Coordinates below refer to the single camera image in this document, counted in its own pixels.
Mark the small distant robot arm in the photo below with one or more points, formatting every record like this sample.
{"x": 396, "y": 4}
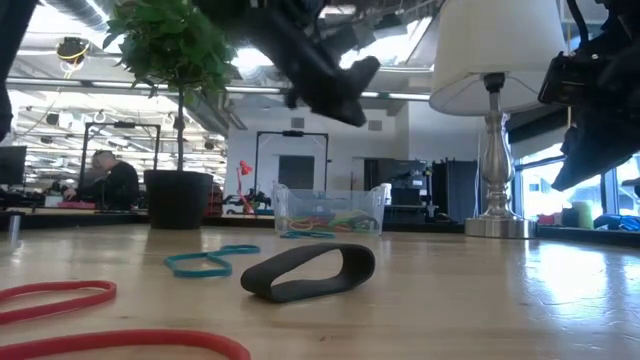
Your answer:
{"x": 250, "y": 200}

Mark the dark grey wall panel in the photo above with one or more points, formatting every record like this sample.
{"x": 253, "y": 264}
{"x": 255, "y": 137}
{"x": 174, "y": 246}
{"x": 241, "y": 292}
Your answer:
{"x": 296, "y": 172}

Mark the small black can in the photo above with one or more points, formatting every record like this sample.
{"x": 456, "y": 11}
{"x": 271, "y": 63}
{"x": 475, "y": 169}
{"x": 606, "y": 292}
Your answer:
{"x": 570, "y": 217}

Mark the black cabinet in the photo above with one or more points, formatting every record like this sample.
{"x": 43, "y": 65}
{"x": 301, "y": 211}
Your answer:
{"x": 395, "y": 185}
{"x": 452, "y": 190}

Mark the wide black rubber band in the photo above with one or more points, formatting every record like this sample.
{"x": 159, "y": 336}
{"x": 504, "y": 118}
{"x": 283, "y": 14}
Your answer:
{"x": 300, "y": 290}
{"x": 371, "y": 223}

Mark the yellow rubber band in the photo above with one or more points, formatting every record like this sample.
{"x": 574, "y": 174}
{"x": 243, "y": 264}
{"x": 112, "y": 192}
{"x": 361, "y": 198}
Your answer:
{"x": 300, "y": 223}

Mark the black metal frame stand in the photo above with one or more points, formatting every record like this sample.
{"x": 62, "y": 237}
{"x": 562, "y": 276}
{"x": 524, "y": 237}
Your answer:
{"x": 292, "y": 133}
{"x": 120, "y": 125}

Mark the red desk lamp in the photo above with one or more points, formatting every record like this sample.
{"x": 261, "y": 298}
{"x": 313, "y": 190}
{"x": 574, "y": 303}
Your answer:
{"x": 244, "y": 169}

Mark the clear plastic bin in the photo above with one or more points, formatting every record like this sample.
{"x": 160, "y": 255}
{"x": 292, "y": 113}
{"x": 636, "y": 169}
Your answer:
{"x": 327, "y": 197}

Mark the grey wall vent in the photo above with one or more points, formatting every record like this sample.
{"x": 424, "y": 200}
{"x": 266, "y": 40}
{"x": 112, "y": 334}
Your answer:
{"x": 297, "y": 123}
{"x": 375, "y": 125}

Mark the black aluminium frame rail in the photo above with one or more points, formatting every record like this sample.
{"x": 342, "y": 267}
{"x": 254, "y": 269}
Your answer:
{"x": 425, "y": 226}

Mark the person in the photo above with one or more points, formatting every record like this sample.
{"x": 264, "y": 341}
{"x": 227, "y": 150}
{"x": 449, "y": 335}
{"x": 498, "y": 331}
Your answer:
{"x": 122, "y": 185}

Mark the long ceiling light strip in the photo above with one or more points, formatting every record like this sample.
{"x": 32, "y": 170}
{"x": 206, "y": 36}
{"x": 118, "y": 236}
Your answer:
{"x": 400, "y": 95}

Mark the pale green cylinder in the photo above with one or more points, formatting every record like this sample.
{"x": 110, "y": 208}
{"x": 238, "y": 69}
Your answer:
{"x": 582, "y": 214}

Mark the white shade silver table lamp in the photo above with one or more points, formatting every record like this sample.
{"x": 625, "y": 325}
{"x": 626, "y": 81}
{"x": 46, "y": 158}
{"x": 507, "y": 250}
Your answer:
{"x": 495, "y": 165}

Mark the pink flat object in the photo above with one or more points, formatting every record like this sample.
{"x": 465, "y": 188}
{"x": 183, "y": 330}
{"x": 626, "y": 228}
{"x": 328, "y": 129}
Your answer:
{"x": 75, "y": 205}

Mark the green plant in black pot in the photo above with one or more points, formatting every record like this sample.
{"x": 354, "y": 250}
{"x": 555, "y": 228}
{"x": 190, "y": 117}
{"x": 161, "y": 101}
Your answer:
{"x": 177, "y": 200}

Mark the white bottle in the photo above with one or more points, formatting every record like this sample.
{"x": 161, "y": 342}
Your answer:
{"x": 386, "y": 194}

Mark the blue bag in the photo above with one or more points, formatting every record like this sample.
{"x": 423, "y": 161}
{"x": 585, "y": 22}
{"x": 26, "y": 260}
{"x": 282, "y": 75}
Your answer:
{"x": 620, "y": 222}

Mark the long red rubber band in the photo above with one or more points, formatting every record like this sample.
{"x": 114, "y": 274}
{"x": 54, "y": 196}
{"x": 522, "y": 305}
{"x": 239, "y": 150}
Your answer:
{"x": 125, "y": 340}

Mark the green rubber band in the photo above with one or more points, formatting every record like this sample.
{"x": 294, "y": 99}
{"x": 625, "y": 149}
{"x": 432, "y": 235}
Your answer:
{"x": 350, "y": 218}

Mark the silver metal post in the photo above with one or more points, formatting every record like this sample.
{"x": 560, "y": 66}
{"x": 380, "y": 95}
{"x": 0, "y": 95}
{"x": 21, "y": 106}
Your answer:
{"x": 13, "y": 227}

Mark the black computer monitor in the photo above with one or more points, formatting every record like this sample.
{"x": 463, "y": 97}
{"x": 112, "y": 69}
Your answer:
{"x": 12, "y": 165}

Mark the red crate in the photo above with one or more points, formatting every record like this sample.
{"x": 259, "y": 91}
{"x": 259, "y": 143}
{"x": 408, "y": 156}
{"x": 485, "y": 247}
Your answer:
{"x": 215, "y": 200}

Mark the long teal rubber band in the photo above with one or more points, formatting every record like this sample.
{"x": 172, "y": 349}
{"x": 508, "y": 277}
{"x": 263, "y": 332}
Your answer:
{"x": 200, "y": 274}

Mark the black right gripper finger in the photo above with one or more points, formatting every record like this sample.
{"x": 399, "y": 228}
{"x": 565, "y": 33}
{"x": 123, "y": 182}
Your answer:
{"x": 600, "y": 145}

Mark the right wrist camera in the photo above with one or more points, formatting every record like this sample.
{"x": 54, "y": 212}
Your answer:
{"x": 567, "y": 80}

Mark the small red box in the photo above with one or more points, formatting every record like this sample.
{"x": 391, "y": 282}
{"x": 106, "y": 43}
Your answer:
{"x": 547, "y": 219}

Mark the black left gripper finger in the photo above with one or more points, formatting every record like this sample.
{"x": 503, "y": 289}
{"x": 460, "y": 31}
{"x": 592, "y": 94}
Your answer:
{"x": 364, "y": 74}
{"x": 337, "y": 102}

